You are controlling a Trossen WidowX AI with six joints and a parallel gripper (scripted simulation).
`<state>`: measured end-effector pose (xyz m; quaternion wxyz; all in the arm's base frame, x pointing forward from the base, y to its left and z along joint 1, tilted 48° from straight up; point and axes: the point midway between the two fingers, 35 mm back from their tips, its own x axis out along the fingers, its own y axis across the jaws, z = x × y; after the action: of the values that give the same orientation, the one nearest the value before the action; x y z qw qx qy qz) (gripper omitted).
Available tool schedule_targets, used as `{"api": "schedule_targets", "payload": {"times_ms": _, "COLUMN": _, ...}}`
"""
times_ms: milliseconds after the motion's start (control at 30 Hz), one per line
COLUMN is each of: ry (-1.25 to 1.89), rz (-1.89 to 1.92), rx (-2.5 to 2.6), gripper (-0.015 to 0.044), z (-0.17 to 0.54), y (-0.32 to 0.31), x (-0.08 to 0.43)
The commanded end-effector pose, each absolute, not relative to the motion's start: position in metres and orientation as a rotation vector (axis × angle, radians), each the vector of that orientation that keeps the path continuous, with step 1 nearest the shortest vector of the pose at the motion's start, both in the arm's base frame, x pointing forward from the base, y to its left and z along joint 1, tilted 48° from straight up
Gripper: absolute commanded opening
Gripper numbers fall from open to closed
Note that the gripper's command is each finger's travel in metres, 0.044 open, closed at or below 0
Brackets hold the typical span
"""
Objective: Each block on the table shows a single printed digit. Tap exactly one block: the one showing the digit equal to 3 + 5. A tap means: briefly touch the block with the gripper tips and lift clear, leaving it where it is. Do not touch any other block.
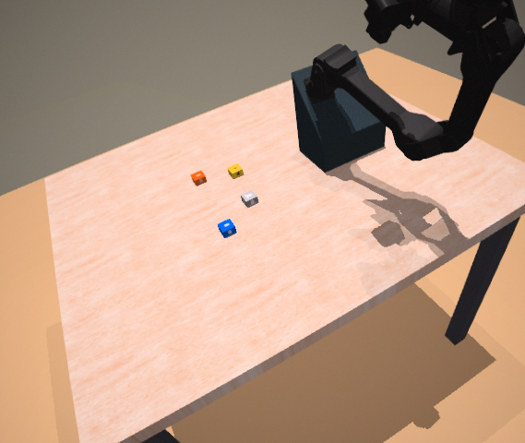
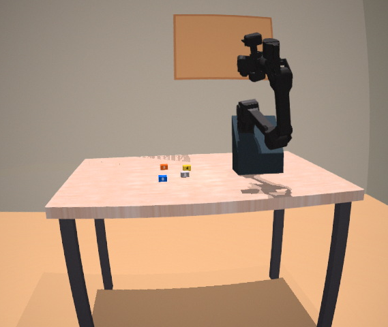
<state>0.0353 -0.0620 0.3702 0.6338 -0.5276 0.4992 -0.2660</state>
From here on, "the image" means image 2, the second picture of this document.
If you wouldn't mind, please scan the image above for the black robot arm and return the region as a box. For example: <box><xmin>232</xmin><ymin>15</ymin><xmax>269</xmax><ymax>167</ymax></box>
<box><xmin>236</xmin><ymin>38</ymin><xmax>293</xmax><ymax>150</ymax></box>

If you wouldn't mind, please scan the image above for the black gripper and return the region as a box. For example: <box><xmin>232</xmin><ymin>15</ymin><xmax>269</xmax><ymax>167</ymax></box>
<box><xmin>241</xmin><ymin>32</ymin><xmax>266</xmax><ymax>82</ymax></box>

